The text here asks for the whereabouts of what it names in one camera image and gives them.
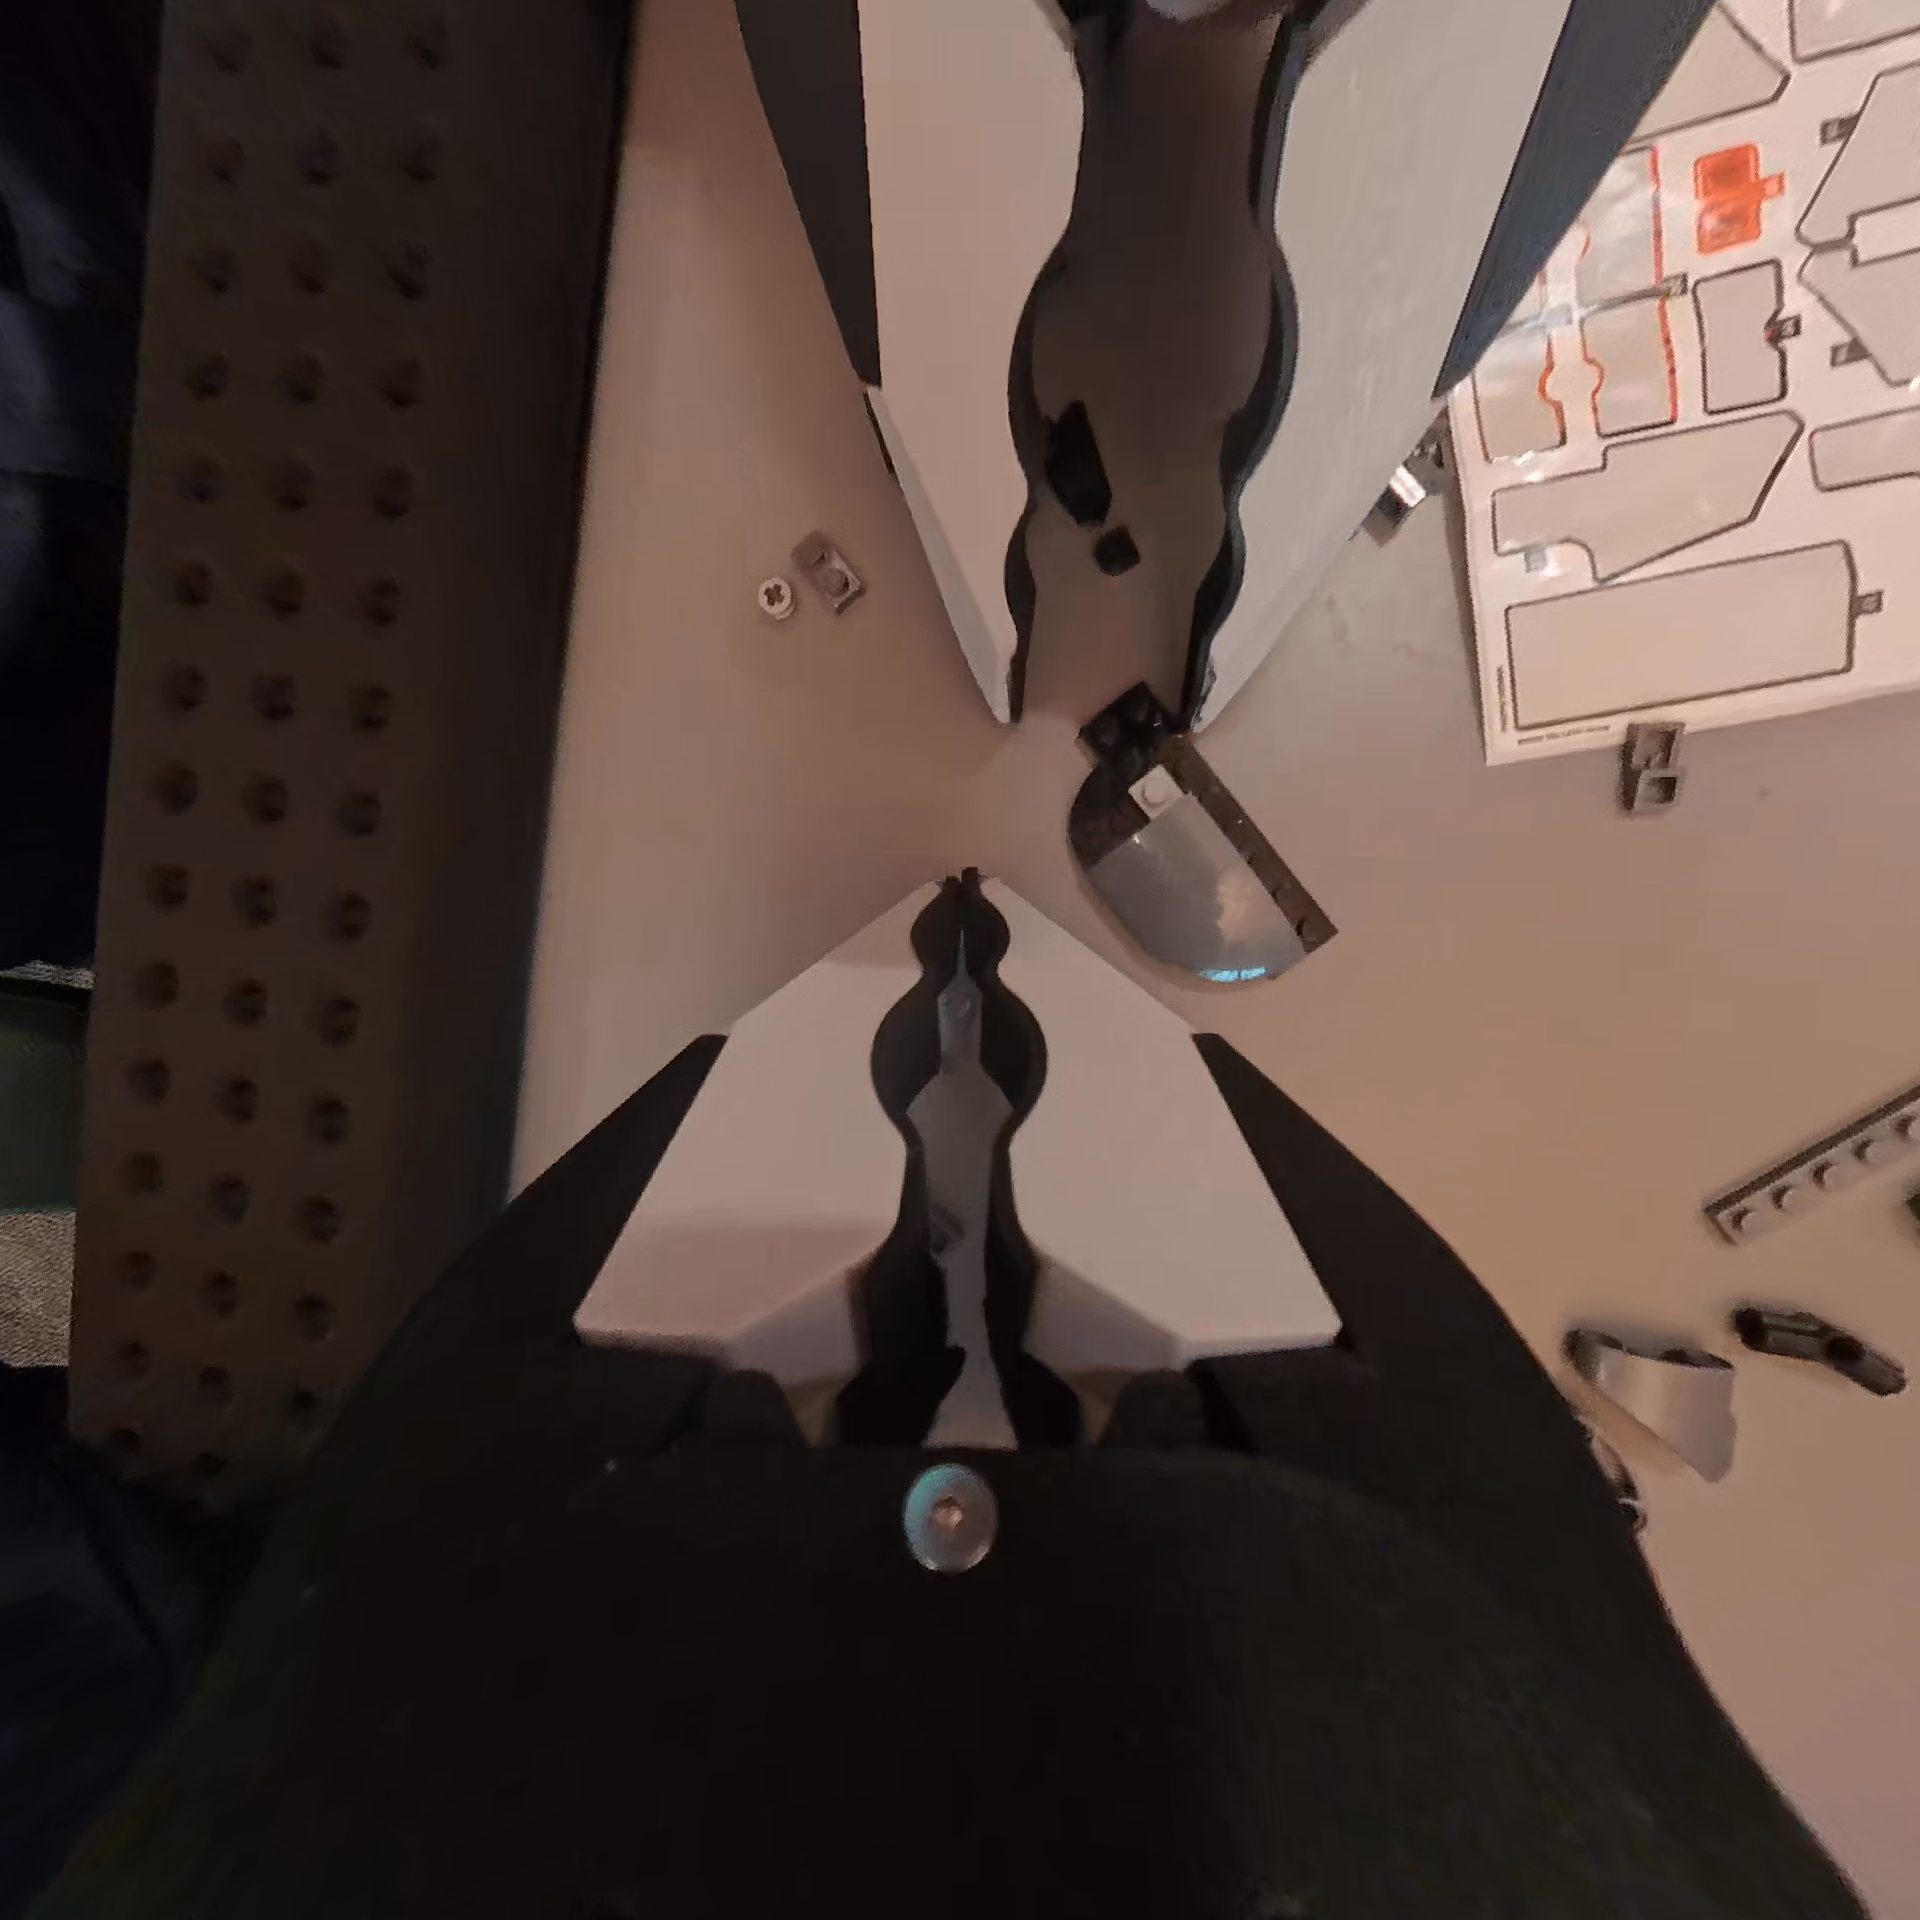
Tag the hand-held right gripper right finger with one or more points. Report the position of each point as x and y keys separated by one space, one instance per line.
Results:
x=1156 y=1201

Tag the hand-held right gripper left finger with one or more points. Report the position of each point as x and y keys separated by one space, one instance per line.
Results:
x=750 y=1201

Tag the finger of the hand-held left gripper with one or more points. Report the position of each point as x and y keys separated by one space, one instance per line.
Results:
x=946 y=224
x=1381 y=224

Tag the small light grey lego piece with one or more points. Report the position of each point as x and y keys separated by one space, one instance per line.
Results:
x=957 y=1021

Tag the black plate lego assembly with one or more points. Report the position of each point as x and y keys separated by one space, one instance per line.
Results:
x=1200 y=902

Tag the lego sticker sheet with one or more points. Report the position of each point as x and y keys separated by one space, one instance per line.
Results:
x=1652 y=674

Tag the black lego pin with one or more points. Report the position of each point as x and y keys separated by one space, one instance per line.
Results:
x=1077 y=464

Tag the small black lego piece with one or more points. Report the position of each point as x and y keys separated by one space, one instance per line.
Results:
x=1117 y=552

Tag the grey curved lego slope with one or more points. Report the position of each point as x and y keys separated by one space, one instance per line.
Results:
x=1666 y=1394

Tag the long light grey lego plate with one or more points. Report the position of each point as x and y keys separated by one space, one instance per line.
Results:
x=1816 y=1170

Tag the black angled lego connector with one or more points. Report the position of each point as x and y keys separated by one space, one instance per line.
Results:
x=1822 y=1350

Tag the small grey two-stud plate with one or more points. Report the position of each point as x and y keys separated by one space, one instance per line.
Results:
x=839 y=586

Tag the black perforated pad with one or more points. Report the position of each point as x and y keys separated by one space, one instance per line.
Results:
x=270 y=751

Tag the person's navy clothing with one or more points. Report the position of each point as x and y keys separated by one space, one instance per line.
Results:
x=61 y=375

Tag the small grey lego bracket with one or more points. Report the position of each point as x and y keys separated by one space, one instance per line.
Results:
x=1652 y=743

